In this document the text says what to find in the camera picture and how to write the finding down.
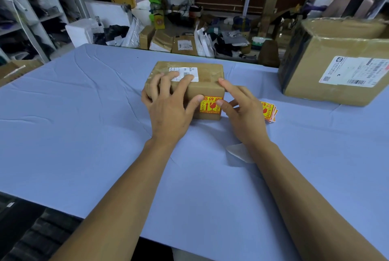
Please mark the red yellow warning sticker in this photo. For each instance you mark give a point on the red yellow warning sticker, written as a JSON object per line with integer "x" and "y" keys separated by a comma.
{"x": 211, "y": 106}

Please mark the flat cardboard box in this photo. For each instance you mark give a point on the flat cardboard box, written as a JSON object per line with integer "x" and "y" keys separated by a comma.
{"x": 15, "y": 70}

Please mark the person's left middle finger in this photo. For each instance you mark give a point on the person's left middle finger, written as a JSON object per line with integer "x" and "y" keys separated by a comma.
{"x": 169, "y": 83}

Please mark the small taped cardboard box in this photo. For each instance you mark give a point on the small taped cardboard box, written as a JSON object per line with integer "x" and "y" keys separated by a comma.
{"x": 209, "y": 84}

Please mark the person's left thumb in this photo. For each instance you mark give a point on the person's left thumb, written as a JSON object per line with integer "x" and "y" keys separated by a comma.
{"x": 196, "y": 104}

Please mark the brown cardboard piece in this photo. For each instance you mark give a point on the brown cardboard piece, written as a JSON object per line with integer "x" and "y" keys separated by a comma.
{"x": 269, "y": 54}

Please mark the green plastic item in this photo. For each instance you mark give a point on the green plastic item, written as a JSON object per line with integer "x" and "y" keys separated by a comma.
{"x": 157, "y": 3}

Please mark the white plastic bags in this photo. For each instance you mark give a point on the white plastic bags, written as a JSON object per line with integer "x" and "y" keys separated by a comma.
{"x": 204, "y": 43}

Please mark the narrow brown cardboard box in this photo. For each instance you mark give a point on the narrow brown cardboard box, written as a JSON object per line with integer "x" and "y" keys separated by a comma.
{"x": 146, "y": 38}

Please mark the person's right thumb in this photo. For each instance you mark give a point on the person's right thumb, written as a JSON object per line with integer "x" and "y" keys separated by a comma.
{"x": 225, "y": 106}

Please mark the large cardboard box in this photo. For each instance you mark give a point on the large cardboard box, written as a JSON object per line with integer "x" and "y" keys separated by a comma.
{"x": 313, "y": 75}

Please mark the white shelving unit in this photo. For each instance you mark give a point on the white shelving unit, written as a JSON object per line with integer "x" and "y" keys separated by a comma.
{"x": 27, "y": 20}

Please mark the white sticker backing paper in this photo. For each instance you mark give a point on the white sticker backing paper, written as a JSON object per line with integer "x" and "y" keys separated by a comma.
{"x": 240, "y": 152}

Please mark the white board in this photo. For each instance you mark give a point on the white board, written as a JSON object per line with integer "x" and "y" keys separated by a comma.
{"x": 109, "y": 13}

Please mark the cardboard box with white wrap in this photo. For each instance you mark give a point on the cardboard box with white wrap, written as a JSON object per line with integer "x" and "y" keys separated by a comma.
{"x": 161, "y": 42}

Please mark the stack of warning stickers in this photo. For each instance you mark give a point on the stack of warning stickers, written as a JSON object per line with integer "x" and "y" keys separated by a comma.
{"x": 270, "y": 113}

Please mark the small yellow box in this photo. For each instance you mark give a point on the small yellow box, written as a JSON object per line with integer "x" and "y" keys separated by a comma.
{"x": 159, "y": 20}

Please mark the person's right forearm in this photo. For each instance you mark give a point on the person's right forearm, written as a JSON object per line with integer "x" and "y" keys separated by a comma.
{"x": 310, "y": 209}

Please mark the black plastic bag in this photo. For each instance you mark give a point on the black plastic bag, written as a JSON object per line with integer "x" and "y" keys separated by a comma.
{"x": 115, "y": 35}

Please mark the white foam box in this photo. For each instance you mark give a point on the white foam box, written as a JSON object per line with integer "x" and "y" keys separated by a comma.
{"x": 82, "y": 33}

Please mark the white poly mailer bag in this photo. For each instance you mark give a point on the white poly mailer bag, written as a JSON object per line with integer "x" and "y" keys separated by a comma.
{"x": 133, "y": 34}

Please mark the person's left hand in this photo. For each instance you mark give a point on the person's left hand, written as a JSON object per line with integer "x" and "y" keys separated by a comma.
{"x": 167, "y": 111}

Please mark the white shipping label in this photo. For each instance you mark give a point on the white shipping label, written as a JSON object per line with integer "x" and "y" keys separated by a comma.
{"x": 354, "y": 71}

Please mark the cardboard box with label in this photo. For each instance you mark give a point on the cardboard box with label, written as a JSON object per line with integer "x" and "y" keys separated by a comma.
{"x": 184, "y": 45}

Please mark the person's left little finger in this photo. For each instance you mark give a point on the person's left little finger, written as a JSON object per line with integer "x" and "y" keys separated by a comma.
{"x": 146, "y": 96}

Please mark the person's left forearm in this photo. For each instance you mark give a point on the person's left forearm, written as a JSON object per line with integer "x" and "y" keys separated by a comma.
{"x": 127, "y": 203}

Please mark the person's right hand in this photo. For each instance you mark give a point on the person's right hand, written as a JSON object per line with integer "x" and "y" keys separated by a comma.
{"x": 246, "y": 121}

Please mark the blue table cloth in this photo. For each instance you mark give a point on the blue table cloth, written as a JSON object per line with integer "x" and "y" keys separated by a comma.
{"x": 76, "y": 124}

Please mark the black crate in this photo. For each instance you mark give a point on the black crate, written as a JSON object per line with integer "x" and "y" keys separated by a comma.
{"x": 33, "y": 230}

